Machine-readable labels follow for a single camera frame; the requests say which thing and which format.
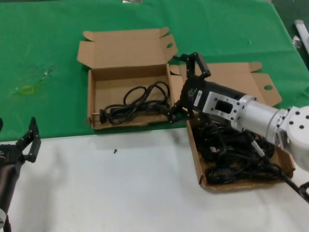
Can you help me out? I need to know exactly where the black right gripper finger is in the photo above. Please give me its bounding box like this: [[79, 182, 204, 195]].
[[173, 51, 212, 84], [160, 98, 195, 124]]

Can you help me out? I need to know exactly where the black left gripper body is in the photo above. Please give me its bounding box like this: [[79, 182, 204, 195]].
[[0, 144, 24, 211]]

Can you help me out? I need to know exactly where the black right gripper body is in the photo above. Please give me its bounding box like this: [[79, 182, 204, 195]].
[[180, 77, 244, 116]]

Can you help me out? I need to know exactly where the black power cable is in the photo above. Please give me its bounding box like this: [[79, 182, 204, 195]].
[[205, 140, 288, 187], [193, 118, 244, 161], [93, 81, 171, 126]]

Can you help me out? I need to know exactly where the open brown cardboard box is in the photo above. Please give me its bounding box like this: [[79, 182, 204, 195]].
[[76, 27, 179, 131], [169, 61, 296, 194]]

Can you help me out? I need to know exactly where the green table cloth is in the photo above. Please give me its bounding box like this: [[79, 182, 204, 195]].
[[0, 0, 309, 143]]

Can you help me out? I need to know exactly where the white bar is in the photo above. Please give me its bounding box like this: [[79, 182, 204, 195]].
[[294, 19, 309, 53]]

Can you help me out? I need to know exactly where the black cable with grey connector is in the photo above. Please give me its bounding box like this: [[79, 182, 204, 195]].
[[246, 131, 309, 201]]

